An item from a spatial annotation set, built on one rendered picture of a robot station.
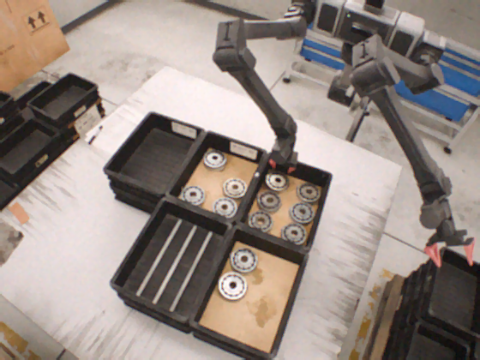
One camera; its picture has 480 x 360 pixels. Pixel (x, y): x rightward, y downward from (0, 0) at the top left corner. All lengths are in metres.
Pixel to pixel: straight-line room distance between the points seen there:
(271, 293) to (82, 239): 0.84
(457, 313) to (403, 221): 0.97
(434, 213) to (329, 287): 0.65
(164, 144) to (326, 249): 0.89
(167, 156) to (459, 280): 1.64
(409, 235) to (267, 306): 1.63
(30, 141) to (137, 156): 1.11
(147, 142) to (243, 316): 0.91
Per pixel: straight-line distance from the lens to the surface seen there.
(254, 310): 1.28
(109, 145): 1.89
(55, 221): 1.70
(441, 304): 1.98
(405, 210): 2.82
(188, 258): 1.34
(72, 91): 2.67
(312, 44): 3.20
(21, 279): 1.64
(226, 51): 0.99
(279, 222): 1.43
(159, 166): 1.58
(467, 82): 3.11
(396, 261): 2.55
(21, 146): 2.59
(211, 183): 1.51
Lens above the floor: 2.05
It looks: 53 degrees down
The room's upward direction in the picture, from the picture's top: 7 degrees clockwise
